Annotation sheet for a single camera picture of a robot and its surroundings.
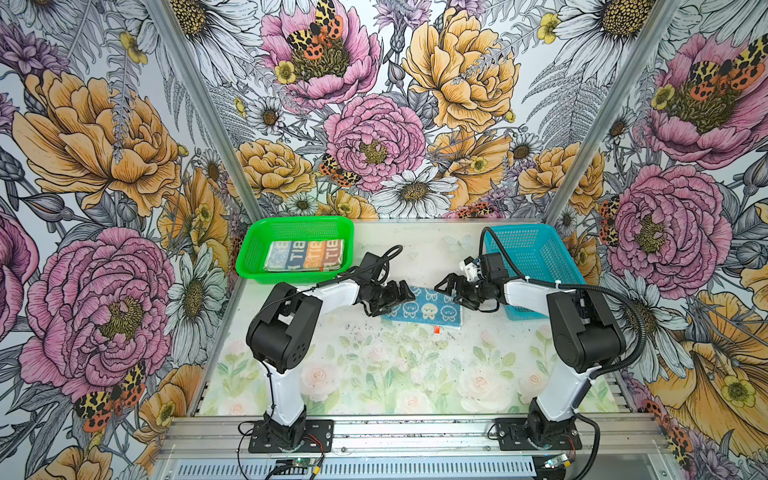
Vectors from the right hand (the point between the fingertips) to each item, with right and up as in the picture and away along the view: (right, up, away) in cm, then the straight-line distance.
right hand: (446, 300), depth 94 cm
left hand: (-14, -3, -1) cm, 14 cm away
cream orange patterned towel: (-47, +14, +12) cm, 50 cm away
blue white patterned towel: (-5, -3, +2) cm, 6 cm away
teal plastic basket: (+37, +15, +15) cm, 42 cm away
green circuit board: (-37, -34, -23) cm, 56 cm away
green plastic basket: (-64, +22, +14) cm, 69 cm away
